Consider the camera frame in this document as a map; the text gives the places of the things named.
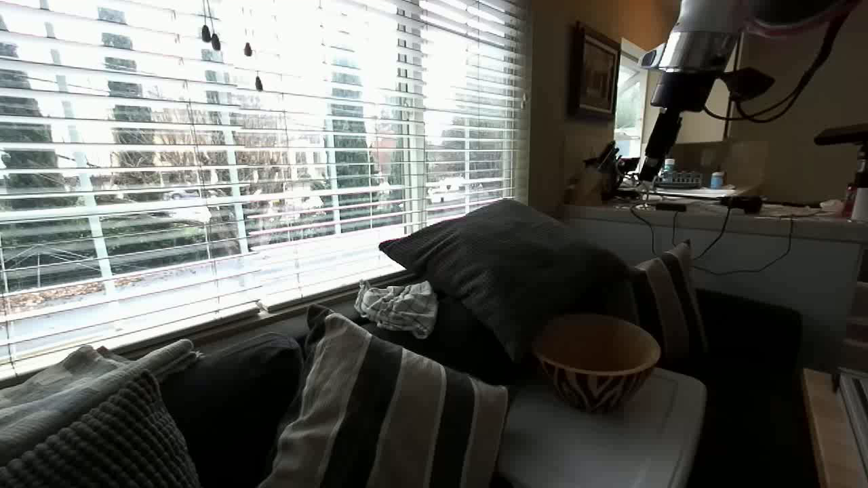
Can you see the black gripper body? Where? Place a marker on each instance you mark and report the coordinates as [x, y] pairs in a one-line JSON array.
[[675, 99]]

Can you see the striped grey cream pillow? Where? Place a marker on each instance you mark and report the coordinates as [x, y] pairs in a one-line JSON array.
[[669, 301], [390, 416]]

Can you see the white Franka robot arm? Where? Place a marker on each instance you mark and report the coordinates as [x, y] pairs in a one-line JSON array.
[[724, 28]]

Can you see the large grey knit pillow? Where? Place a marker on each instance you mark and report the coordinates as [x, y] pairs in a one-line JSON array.
[[507, 262]]

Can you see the small grey knit pillow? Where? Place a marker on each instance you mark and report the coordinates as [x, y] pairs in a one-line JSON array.
[[90, 434]]

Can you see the white counter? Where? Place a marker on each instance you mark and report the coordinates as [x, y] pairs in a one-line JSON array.
[[770, 271]]

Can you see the wooden bowl with zebra pattern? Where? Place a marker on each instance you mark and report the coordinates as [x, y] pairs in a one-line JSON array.
[[599, 362]]

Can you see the dark grey sofa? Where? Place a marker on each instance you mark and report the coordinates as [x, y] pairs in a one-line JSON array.
[[750, 397]]

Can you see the white plastic tray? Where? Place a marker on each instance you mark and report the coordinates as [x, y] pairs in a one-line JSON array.
[[606, 443]]

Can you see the crumpled white cloth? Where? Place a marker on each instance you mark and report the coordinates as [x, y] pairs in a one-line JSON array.
[[397, 308]]

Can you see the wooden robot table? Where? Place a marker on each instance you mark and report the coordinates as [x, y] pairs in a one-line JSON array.
[[823, 434]]

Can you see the dark sofa back cushion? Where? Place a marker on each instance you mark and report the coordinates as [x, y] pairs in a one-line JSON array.
[[234, 397]]

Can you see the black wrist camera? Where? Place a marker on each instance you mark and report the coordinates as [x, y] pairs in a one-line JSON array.
[[748, 83]]

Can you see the framed wall picture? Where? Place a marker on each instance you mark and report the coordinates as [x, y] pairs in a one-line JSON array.
[[594, 73]]

